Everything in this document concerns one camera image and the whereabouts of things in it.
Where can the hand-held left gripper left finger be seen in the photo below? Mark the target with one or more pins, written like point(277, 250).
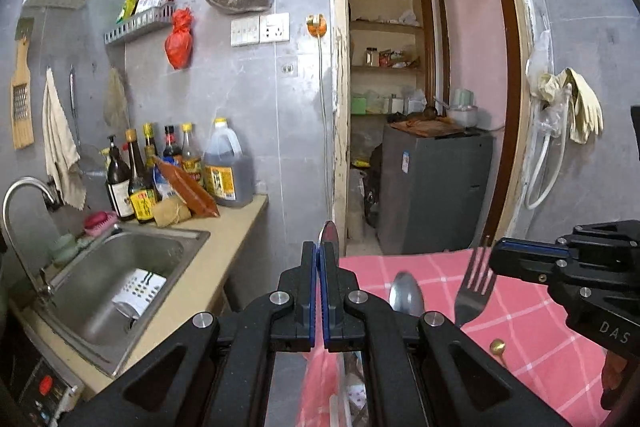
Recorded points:
point(312, 297)

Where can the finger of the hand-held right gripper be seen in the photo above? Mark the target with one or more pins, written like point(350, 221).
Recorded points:
point(530, 246)
point(525, 267)

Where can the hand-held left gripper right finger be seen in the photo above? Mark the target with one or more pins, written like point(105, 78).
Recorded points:
point(327, 297)

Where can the metal fork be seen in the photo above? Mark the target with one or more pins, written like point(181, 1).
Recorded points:
point(472, 297)

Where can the metal spoon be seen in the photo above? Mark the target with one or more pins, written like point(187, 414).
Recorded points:
point(406, 294)
point(330, 234)

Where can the small gold spoon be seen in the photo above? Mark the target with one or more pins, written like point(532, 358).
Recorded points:
point(497, 347)

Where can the person's right hand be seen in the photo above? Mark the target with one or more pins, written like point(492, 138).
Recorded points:
point(616, 379)

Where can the pink checked tablecloth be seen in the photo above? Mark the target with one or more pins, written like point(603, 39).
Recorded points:
point(525, 337)

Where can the beige kitchen counter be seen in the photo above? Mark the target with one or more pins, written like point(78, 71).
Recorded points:
point(220, 247)

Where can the grey washing machine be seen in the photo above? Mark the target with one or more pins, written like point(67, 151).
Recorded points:
point(430, 192)

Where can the white cooker pot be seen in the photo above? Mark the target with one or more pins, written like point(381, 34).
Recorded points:
point(462, 117)

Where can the large dark oil jug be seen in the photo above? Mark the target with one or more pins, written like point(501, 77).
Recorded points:
point(227, 177)

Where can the pair of rubber gloves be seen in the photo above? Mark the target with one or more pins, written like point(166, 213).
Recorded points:
point(580, 104)

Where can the wooden cutting board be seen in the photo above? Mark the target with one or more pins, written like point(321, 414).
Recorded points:
point(425, 127)

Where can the orange seasoning packet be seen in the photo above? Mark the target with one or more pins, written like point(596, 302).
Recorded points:
point(192, 192)

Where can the pale green containers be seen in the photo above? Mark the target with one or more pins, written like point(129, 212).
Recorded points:
point(464, 97)

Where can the brown paper parcel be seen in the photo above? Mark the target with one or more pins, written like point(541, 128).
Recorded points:
point(172, 212)

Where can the clear hanging plastic bag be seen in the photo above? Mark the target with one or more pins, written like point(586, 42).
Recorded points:
point(542, 62)

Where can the yellow-capped clear bottle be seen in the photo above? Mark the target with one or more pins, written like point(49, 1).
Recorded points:
point(191, 157)

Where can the blue and white packet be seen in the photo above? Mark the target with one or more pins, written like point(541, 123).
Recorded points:
point(164, 184)

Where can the green box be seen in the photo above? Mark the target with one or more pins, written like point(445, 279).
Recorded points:
point(359, 104)

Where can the yellow-label soy sauce bottle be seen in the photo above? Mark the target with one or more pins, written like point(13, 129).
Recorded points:
point(141, 202)

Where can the red-capped dark bottle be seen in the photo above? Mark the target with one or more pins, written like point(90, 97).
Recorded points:
point(172, 147)

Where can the stainless steel sink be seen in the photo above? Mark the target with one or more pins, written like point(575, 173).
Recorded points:
point(100, 287)

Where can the yellow-capped dark bottle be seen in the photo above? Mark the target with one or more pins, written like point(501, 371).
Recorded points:
point(150, 142)

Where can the food packets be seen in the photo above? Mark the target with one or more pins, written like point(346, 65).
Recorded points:
point(397, 59)

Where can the glass jar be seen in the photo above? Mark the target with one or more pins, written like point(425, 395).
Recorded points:
point(372, 57)

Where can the green soap dish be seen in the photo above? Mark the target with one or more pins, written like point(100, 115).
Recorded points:
point(66, 249)

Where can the wooden shelf unit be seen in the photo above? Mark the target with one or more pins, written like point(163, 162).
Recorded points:
point(385, 24)

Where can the hanging brown loofah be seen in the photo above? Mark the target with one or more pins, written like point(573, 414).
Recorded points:
point(116, 102)

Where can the black induction cooker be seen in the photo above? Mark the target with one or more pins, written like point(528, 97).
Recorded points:
point(40, 387)

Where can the red plastic bag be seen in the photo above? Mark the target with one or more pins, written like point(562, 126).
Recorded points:
point(179, 42)

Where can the beige hanging towel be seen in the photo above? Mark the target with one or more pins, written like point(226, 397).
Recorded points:
point(62, 147)

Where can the hanging metal strainer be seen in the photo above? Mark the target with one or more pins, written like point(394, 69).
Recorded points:
point(74, 107)

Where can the metal faucet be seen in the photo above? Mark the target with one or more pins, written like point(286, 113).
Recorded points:
point(15, 217)

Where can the wooden grater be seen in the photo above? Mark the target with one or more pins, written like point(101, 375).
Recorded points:
point(22, 107)

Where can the green snack packet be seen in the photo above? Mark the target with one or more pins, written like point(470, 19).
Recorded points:
point(128, 2)

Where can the worn door frame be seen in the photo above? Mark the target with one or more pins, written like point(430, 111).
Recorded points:
point(339, 107)

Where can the orange wall hook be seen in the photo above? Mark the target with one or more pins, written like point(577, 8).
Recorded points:
point(316, 26)

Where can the white wall socket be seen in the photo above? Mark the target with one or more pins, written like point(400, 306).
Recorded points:
point(275, 28)

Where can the white wall switch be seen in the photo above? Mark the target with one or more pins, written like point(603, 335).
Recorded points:
point(245, 31)

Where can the black wall socket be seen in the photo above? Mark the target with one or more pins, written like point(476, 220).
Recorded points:
point(55, 197)

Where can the metal wall shelf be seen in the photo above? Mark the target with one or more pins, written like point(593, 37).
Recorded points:
point(140, 27)

